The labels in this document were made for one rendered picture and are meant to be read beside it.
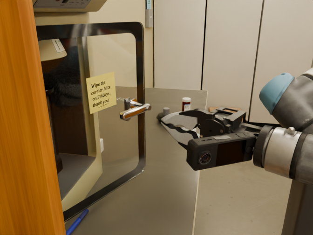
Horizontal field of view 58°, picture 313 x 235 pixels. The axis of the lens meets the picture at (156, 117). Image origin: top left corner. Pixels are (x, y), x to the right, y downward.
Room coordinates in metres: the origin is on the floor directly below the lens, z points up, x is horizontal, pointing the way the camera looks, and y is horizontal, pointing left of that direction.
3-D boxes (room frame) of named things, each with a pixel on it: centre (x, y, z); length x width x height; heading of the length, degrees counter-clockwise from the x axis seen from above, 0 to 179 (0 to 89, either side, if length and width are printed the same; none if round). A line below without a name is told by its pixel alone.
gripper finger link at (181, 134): (0.52, -0.06, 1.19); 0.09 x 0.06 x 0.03; 52
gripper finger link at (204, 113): (0.48, -0.08, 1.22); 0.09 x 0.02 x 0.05; 52
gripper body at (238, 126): (0.46, -0.14, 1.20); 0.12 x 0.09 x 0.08; 52
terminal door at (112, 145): (0.57, 0.13, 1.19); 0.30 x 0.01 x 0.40; 142
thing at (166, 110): (1.18, -0.04, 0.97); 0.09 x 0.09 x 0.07
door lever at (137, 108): (0.61, 0.06, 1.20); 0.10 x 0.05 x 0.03; 142
